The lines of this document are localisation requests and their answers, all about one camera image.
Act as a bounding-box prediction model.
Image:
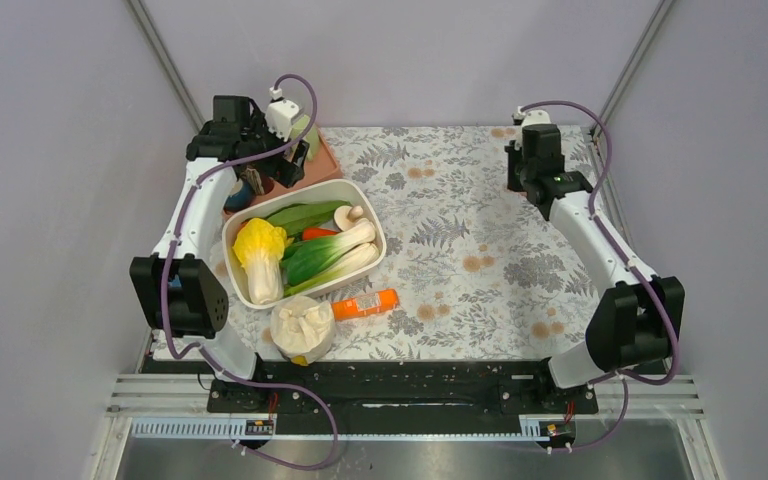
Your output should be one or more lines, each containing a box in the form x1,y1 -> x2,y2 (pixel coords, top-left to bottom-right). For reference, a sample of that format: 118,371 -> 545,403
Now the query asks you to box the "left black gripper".
241,110 -> 308,187

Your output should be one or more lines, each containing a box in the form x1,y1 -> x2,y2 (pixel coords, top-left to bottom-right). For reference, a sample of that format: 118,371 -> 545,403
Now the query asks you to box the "dark brown mug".
243,167 -> 275,196

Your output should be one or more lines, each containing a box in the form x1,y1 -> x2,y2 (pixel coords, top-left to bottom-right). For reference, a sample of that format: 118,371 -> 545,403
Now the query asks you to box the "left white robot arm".
129,88 -> 309,411

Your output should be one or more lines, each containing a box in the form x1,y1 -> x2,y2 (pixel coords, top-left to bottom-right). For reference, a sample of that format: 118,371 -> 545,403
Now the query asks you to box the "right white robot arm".
505,122 -> 685,412

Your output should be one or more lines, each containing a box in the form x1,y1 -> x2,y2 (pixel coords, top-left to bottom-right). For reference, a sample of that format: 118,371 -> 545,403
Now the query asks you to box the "light green mug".
291,114 -> 321,162

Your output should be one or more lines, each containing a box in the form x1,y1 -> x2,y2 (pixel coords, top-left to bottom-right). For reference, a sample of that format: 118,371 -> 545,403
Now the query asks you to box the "pink tray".
228,129 -> 344,206

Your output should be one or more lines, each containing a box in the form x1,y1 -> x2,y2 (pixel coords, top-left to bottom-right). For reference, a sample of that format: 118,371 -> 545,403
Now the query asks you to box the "green leaf vegetable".
265,200 -> 350,237

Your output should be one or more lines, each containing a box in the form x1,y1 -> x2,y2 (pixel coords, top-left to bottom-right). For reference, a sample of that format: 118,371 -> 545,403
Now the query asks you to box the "navy round cup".
223,180 -> 256,214

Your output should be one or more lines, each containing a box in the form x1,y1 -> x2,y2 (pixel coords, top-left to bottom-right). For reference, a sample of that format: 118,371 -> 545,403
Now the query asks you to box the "red pepper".
301,227 -> 338,241

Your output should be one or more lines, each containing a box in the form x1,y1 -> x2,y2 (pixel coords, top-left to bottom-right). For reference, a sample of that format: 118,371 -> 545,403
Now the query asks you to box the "white mushroom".
333,205 -> 364,232

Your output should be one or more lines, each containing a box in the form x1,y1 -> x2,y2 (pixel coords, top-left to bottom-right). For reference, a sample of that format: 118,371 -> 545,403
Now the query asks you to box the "white vegetable tub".
222,179 -> 387,310

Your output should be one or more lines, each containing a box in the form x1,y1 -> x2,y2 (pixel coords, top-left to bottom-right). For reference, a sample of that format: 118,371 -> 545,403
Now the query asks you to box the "yellow napa cabbage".
232,218 -> 289,305

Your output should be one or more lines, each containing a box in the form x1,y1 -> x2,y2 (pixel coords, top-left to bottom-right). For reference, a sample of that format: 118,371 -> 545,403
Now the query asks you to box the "upper bok choy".
284,219 -> 377,286

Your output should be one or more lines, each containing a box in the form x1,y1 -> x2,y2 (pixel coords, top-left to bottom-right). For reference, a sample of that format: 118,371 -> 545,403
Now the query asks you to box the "bok choy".
284,219 -> 377,286
284,243 -> 380,297

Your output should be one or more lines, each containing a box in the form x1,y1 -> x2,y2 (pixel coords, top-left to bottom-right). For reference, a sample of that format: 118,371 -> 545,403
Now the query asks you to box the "lower bok choy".
284,243 -> 380,297

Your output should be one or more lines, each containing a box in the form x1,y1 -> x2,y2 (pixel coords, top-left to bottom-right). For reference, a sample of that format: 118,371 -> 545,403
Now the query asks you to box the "floral table mat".
323,126 -> 599,361

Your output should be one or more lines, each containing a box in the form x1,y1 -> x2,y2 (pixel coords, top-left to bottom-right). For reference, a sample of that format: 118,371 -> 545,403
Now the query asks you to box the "cream cloth bag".
270,295 -> 337,366

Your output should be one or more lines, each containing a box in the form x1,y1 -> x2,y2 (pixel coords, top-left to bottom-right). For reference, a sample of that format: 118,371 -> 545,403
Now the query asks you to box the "orange tube package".
331,289 -> 400,321

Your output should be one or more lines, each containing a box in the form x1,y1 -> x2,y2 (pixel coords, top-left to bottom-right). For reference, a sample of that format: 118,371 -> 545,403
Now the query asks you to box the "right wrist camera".
512,109 -> 552,150

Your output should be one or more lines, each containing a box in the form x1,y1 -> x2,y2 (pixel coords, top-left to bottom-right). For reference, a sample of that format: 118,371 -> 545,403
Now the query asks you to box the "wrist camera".
512,109 -> 552,150
265,86 -> 304,142

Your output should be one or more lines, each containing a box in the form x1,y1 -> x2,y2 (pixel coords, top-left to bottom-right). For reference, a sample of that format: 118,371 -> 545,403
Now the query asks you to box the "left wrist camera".
265,86 -> 304,142

